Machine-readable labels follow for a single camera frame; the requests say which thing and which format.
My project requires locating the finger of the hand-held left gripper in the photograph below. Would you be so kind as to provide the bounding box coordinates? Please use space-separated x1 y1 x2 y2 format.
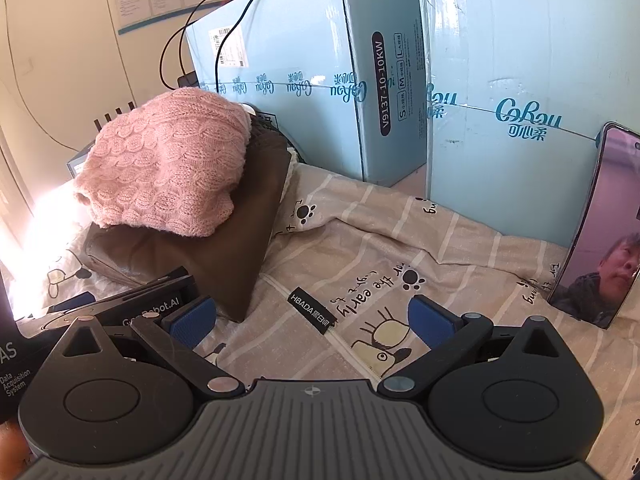
46 290 98 316

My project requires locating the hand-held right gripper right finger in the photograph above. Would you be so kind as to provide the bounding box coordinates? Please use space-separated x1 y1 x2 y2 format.
377 296 573 403

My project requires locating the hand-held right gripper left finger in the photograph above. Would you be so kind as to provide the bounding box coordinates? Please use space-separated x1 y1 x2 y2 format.
50 296 246 401

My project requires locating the brown folded garment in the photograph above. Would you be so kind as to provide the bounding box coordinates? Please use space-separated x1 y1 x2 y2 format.
82 115 301 323

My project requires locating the striped cartoon bed sheet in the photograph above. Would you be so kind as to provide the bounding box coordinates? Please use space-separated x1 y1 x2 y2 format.
0 160 640 461

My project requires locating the pink knitted sweater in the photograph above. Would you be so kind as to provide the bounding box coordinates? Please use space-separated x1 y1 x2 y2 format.
72 87 251 238

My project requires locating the grey device box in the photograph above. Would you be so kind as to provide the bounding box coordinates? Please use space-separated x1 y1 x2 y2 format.
66 105 138 178

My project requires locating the smartphone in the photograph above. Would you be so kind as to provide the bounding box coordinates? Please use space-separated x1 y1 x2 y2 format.
546 121 640 330

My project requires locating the large light blue cardboard box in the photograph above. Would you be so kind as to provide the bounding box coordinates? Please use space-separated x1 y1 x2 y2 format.
412 0 640 248

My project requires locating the small light blue cardboard box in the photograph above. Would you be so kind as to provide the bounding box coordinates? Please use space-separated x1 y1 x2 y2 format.
182 0 431 188

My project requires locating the black cable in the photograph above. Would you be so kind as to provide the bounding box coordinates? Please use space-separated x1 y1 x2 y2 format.
159 0 236 88
214 0 301 96

